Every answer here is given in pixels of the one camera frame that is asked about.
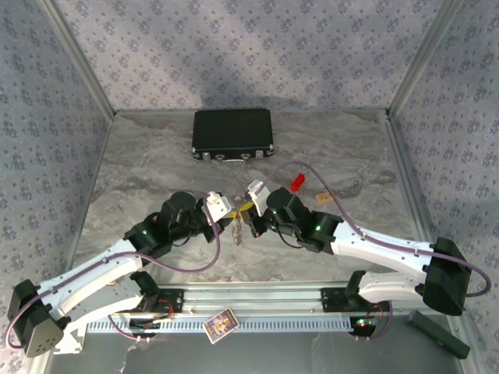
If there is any metal keyring plate with rings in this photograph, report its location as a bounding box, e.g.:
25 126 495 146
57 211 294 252
229 217 246 247

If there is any black hard case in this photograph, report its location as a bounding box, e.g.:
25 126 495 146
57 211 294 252
191 108 275 163

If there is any playing card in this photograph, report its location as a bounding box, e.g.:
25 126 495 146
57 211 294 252
202 307 239 344

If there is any black controller board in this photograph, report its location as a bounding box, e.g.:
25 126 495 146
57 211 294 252
129 317 175 338
349 316 378 337

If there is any dark green bar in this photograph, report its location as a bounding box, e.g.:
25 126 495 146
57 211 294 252
405 309 472 359

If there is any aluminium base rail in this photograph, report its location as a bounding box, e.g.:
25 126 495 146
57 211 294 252
65 283 467 316

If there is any long purple left arm cable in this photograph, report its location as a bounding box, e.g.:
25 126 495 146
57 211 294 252
5 198 222 350

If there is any long purple arm cable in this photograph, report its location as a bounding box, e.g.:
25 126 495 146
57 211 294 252
257 161 493 299
5 198 222 350

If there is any aluminium side rail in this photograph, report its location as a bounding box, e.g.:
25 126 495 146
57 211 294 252
48 111 118 303
384 111 467 312

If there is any long purple right arm cable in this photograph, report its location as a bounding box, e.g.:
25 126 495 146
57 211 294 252
257 161 493 299

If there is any white slotted cable duct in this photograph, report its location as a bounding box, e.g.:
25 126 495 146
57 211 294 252
85 315 362 334

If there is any short purple cable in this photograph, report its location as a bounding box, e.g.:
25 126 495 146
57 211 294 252
107 311 141 342
352 298 395 342

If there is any white plastic bracket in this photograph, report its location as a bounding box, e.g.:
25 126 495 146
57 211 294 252
54 323 87 355

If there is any aluminium frame post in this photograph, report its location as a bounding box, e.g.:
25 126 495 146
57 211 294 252
386 0 465 118
37 0 117 117

